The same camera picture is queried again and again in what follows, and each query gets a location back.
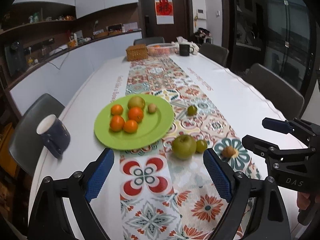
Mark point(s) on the grey chair left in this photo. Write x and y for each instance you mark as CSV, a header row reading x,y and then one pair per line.
x,y
25,145

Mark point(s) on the small orange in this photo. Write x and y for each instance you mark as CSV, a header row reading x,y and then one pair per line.
x,y
117,109
130,126

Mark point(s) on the brown kiwi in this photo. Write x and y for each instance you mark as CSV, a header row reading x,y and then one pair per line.
x,y
152,108
230,152

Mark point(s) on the small orange top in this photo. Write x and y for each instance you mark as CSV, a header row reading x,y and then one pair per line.
x,y
117,109

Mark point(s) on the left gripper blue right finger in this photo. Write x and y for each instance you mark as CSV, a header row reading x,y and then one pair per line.
x,y
268,219

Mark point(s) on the person right hand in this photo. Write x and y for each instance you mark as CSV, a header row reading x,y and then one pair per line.
x,y
303,200

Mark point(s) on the black mug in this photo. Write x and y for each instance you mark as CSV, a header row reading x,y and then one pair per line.
x,y
185,49

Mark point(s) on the grey chair right near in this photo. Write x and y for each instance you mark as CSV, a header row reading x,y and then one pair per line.
x,y
274,88

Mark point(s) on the large yellow-green pear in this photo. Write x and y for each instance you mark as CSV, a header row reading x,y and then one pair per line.
x,y
136,101

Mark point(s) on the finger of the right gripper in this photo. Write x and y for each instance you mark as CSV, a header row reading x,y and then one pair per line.
x,y
257,146
277,125

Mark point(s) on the large orange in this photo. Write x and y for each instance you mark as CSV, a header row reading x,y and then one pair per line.
x,y
116,123

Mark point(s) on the grey chair right far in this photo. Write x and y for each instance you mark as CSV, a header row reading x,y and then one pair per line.
x,y
216,53

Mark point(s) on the white tissue pile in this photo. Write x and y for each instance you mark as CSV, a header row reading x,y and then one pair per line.
x,y
194,48

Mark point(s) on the dark blue mug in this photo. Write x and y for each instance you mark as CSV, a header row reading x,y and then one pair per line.
x,y
54,135

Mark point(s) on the red fu calendar poster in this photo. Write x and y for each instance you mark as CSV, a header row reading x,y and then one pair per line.
x,y
164,12

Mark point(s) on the dark wooden door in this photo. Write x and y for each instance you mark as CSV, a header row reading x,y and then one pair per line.
x,y
183,20

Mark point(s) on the grey chair far end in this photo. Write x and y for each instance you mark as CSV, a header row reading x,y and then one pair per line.
x,y
149,40

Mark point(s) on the green plate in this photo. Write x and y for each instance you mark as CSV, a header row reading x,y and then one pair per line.
x,y
152,128

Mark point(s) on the patterned table runner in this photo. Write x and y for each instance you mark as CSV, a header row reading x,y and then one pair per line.
x,y
166,191

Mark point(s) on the wicker tray on counter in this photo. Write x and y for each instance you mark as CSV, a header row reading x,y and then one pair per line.
x,y
100,35

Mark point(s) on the small green lime near apple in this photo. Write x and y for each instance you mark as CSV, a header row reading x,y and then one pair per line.
x,y
201,146

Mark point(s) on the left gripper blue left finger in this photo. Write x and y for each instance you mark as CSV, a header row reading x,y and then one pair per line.
x,y
49,220

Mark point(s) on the black coffee machine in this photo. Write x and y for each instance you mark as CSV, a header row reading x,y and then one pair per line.
x,y
14,54

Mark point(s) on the white intercom panel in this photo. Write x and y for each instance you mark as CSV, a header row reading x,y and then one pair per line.
x,y
201,14

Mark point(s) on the grey chair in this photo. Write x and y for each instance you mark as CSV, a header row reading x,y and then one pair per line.
x,y
274,88
216,53
25,145

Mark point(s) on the small green lime far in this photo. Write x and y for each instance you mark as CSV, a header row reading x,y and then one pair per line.
x,y
192,110

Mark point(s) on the green apple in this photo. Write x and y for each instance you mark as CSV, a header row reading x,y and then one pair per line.
x,y
183,147

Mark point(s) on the woven wicker basket box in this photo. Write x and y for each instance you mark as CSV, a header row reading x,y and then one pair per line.
x,y
136,52

